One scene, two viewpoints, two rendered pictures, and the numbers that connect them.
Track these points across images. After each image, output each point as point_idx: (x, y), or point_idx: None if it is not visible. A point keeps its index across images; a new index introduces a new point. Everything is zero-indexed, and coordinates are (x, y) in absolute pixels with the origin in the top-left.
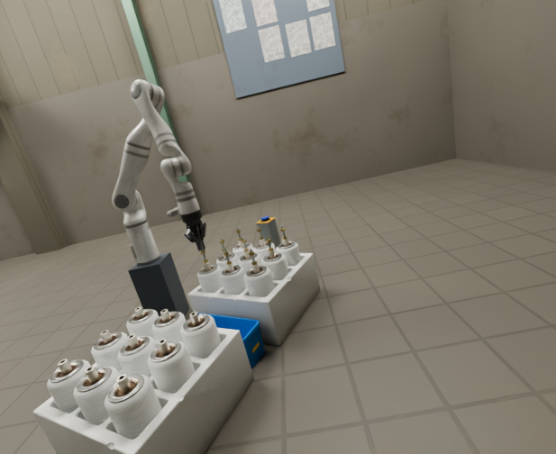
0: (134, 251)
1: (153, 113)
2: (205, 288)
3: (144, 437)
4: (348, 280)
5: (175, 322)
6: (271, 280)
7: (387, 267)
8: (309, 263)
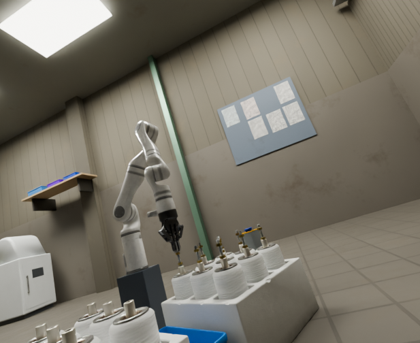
0: (125, 260)
1: (146, 138)
2: (178, 295)
3: None
4: (355, 297)
5: (114, 317)
6: (244, 279)
7: (408, 279)
8: (296, 268)
